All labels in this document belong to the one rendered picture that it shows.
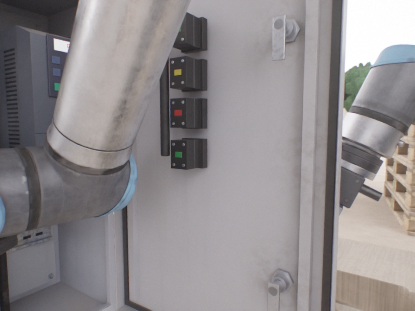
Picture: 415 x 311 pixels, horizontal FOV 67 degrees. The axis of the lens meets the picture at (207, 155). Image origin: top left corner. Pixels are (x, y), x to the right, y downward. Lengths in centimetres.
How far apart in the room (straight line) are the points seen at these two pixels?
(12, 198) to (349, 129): 45
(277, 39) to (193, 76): 13
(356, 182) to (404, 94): 14
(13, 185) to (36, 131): 22
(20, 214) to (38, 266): 45
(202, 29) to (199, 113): 12
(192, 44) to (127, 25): 21
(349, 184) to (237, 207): 17
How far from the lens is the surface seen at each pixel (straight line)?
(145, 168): 58
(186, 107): 44
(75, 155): 33
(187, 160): 45
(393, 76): 54
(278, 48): 40
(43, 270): 80
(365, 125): 53
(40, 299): 80
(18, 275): 78
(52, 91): 56
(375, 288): 166
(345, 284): 168
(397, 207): 281
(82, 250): 74
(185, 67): 45
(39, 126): 55
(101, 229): 67
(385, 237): 221
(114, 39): 27
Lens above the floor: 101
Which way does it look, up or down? 5 degrees down
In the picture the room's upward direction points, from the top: straight up
